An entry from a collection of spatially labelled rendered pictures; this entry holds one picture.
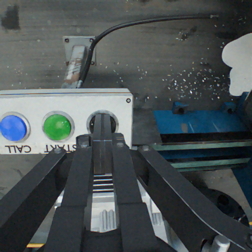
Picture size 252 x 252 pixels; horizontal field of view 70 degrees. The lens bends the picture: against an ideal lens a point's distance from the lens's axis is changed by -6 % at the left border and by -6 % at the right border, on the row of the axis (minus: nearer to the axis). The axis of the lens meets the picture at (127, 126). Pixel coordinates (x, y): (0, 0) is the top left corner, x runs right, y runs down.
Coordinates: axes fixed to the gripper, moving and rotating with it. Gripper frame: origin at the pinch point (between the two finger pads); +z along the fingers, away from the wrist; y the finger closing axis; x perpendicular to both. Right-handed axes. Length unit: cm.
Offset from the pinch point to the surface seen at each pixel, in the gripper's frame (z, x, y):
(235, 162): 30, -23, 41
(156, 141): 24.0, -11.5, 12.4
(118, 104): 4.0, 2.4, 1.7
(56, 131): 3.1, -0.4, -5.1
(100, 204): 11.9, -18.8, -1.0
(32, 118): 3.9, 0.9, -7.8
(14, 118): 3.3, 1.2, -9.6
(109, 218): 10.0, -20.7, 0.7
